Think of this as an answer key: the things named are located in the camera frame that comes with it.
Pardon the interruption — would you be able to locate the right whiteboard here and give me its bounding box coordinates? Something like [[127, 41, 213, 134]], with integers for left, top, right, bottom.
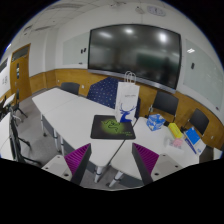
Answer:
[[183, 40, 224, 109]]

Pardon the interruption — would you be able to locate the wooden door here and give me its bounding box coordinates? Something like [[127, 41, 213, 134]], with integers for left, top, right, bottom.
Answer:
[[10, 45, 32, 100]]

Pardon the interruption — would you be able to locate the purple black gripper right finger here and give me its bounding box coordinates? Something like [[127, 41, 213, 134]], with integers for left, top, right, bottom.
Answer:
[[132, 143, 159, 185]]

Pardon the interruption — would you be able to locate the left whiteboard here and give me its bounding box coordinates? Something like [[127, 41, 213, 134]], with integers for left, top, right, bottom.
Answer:
[[63, 32, 90, 65]]

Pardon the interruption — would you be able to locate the black chair left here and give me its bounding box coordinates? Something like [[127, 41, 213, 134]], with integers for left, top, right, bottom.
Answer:
[[61, 82, 80, 95]]

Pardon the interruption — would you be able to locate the white table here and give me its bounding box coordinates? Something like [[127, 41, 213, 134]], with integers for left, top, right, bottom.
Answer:
[[109, 117, 199, 188], [31, 87, 127, 184]]

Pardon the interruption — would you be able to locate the whiteboard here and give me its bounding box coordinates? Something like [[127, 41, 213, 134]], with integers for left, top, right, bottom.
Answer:
[[183, 40, 224, 109], [63, 32, 90, 65]]

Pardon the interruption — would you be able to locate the black chair far right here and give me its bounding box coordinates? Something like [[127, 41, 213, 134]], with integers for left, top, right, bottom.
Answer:
[[181, 108, 209, 135]]

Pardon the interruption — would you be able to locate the yellow box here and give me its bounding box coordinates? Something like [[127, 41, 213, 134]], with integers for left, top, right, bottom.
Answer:
[[168, 123, 183, 138]]

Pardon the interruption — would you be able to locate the white paper bag blue deer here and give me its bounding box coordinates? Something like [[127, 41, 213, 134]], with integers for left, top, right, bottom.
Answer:
[[115, 71, 140, 123]]

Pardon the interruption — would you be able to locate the pink small packet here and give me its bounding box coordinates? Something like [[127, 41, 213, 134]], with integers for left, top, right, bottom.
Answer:
[[172, 138, 183, 148]]

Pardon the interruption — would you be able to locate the blue tissue pack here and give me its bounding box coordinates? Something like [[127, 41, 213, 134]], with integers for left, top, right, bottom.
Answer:
[[146, 114, 165, 131]]

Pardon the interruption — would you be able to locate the blue dotted chair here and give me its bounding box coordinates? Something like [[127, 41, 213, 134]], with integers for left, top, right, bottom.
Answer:
[[87, 77, 139, 119]]

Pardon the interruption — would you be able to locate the black stand at left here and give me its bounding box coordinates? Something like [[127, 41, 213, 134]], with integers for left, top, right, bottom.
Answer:
[[0, 96, 40, 165]]

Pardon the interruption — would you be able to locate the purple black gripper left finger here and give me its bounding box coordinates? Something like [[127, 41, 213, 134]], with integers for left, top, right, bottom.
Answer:
[[65, 144, 92, 185]]

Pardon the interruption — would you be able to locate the large black wall display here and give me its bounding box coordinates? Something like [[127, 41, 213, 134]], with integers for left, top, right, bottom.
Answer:
[[88, 24, 182, 93]]

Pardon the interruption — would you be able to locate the black chair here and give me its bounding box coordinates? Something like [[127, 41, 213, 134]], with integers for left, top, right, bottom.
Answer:
[[61, 82, 80, 95], [181, 108, 209, 135], [149, 91, 179, 118]]

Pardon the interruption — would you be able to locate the white table left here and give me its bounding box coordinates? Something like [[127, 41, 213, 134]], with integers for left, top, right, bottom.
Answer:
[[31, 87, 127, 184]]

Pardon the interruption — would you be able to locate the black chair right near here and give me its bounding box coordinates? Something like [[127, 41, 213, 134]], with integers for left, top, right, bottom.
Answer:
[[149, 91, 179, 118]]

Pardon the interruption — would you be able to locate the black green mouse pad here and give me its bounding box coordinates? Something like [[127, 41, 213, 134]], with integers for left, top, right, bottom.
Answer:
[[90, 115, 136, 140]]

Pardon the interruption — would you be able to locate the white table right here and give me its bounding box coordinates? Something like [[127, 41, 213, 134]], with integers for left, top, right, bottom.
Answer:
[[109, 117, 199, 188]]

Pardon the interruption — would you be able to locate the blue white book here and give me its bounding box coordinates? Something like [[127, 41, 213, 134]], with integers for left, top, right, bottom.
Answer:
[[184, 127, 206, 155]]

